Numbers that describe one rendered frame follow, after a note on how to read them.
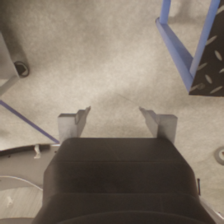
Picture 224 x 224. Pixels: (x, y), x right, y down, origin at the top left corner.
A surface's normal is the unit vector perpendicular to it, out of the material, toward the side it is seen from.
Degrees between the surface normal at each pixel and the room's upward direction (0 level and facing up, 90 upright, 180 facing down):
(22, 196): 90
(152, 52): 0
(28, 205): 90
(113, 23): 0
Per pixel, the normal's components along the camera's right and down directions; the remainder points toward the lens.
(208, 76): -0.11, 0.64
